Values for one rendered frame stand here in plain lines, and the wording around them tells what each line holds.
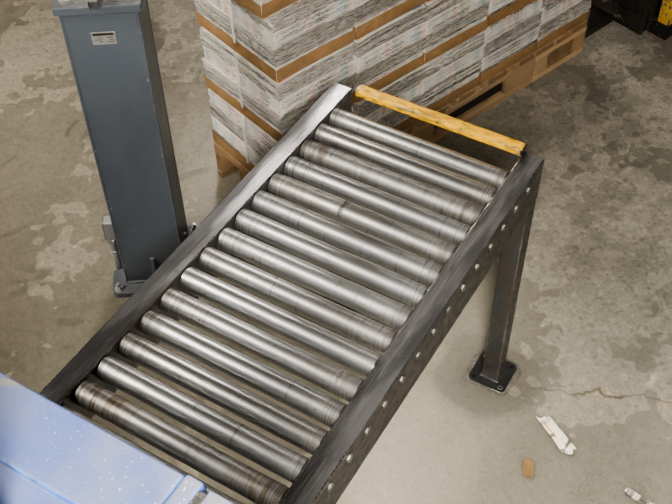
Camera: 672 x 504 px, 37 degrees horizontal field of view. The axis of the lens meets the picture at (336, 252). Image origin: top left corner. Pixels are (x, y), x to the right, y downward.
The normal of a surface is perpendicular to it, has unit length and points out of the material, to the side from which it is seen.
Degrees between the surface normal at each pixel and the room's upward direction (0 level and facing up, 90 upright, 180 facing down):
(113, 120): 90
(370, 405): 0
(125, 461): 0
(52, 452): 0
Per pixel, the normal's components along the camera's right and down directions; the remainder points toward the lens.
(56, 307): -0.01, -0.67
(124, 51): 0.08, 0.74
